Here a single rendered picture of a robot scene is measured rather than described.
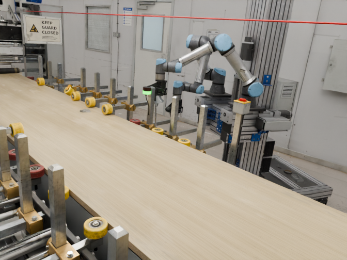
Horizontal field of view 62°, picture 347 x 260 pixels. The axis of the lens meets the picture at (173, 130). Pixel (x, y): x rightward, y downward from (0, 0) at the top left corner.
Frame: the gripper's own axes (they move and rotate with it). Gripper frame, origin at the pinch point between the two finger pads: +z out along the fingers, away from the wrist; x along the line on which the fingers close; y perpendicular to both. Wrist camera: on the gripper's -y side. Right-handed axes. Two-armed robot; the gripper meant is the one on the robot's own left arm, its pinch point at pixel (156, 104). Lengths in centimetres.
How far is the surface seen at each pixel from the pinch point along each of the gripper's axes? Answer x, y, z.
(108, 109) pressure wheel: -19.2, -31.1, 5.2
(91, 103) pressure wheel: -10, -54, 6
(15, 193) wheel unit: -123, -3, 17
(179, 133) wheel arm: -6.3, 24.3, 16.8
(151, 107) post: -9.7, 1.2, -0.3
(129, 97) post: -1.9, -22.8, -2.9
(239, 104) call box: -38, 70, -19
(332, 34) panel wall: 232, 125, -68
